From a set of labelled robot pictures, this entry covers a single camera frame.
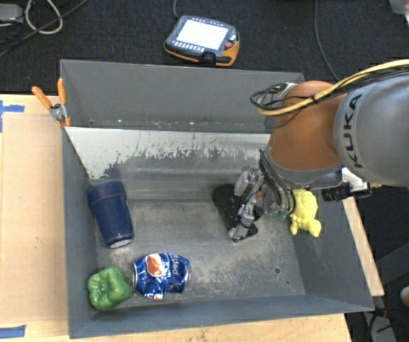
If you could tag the green toy bell pepper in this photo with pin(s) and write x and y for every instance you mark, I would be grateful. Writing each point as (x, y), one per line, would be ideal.
(108, 289)

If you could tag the black cylinder on white bracket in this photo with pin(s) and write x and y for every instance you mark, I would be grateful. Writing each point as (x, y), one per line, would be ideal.
(336, 193)

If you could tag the crushed blue soda can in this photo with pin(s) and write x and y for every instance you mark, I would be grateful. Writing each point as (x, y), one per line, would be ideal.
(161, 276)

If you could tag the dark blue cup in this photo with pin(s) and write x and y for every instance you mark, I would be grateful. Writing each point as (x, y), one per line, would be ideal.
(111, 212)

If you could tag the black flat remote control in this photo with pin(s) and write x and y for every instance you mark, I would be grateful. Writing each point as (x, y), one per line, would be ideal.
(226, 201)

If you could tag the brown cardboard board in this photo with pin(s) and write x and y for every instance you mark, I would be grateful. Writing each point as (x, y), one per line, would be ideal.
(30, 219)

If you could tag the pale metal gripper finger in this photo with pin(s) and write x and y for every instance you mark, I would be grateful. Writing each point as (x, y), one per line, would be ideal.
(248, 213)
(238, 232)

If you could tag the grey metal bin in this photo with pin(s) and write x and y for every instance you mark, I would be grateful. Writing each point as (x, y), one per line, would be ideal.
(190, 233)

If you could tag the yellow toy figure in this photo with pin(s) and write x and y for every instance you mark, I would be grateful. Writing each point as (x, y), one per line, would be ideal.
(305, 208)

